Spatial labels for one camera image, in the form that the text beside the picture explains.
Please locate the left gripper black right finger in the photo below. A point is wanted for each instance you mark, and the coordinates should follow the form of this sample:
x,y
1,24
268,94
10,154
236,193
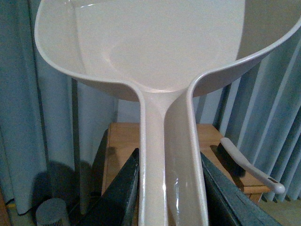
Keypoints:
x,y
227,205

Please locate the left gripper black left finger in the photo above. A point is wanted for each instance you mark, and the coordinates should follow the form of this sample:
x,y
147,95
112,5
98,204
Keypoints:
x,y
117,205

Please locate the beige hand brush black bristles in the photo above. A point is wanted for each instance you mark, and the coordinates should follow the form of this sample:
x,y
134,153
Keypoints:
x,y
238,165

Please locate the beige plastic dustpan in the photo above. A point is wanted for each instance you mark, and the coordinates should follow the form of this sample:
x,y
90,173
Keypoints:
x,y
163,53

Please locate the grey cylindrical device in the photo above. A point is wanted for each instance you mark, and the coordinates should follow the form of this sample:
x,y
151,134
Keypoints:
x,y
52,212

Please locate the wooden side table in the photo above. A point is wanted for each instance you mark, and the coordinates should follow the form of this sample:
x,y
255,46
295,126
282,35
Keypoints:
x,y
120,140

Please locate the grey pleated curtain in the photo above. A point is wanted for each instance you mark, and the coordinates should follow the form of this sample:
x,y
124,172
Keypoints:
x,y
36,130

